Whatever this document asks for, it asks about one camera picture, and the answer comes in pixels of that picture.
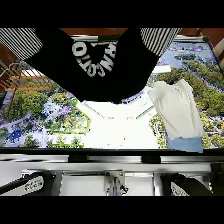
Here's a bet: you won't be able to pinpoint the black T-shirt striped sleeves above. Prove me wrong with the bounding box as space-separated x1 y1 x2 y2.
0 27 181 105

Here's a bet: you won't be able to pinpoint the white garment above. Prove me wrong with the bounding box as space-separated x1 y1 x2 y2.
147 78 206 140

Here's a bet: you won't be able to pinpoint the light blue garment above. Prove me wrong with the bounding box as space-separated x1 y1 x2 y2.
165 134 205 154

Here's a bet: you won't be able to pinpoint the silver frame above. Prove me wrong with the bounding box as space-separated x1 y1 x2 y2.
0 153 224 197

